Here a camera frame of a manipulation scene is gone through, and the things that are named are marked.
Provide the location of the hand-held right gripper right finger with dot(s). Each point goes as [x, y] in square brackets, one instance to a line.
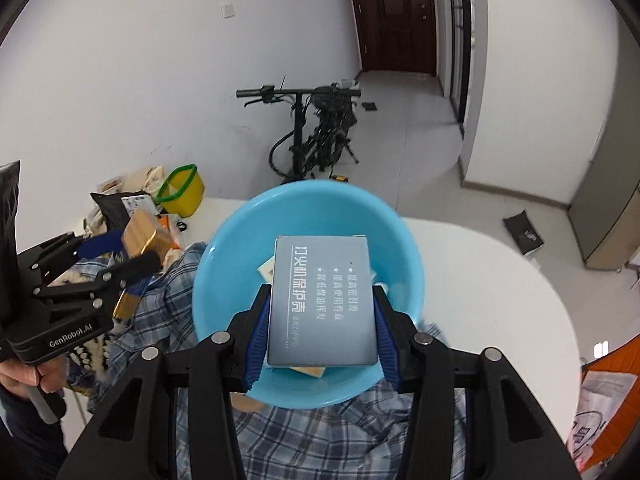
[387, 345]

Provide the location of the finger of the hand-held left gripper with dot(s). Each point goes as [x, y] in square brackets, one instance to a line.
[135, 265]
[100, 247]

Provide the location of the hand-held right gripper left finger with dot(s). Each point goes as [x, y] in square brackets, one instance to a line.
[255, 340]

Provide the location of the gold box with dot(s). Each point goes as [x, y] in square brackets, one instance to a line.
[142, 232]

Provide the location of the grey box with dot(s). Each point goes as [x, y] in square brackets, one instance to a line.
[320, 300]

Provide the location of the blue plastic bowl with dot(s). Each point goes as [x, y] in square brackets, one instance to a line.
[310, 210]

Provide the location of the yellow container with green rim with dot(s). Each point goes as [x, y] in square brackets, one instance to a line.
[185, 197]

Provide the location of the person's left hand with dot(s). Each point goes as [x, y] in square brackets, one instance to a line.
[52, 375]

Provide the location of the black packet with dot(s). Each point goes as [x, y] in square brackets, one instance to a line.
[112, 210]

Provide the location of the orange packet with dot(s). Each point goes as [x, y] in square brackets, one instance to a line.
[172, 232]

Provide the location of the tan flat item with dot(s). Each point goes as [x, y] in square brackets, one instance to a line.
[307, 371]

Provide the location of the small white box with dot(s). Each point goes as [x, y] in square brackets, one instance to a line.
[266, 269]

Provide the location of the blue plaid shirt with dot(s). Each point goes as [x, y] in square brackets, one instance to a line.
[320, 440]

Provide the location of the black bag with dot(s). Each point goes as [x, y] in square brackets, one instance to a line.
[522, 232]

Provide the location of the orange white bag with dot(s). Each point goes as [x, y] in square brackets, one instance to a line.
[600, 400]

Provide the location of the black flat floor item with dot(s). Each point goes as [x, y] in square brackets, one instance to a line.
[370, 106]

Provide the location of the grey refrigerator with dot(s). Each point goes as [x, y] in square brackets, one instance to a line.
[610, 200]

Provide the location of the dark framed sliding door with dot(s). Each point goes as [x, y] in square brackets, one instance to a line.
[460, 35]

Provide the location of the dark brown door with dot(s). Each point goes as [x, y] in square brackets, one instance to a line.
[392, 15]

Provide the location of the white light switch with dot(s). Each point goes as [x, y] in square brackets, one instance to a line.
[227, 10]

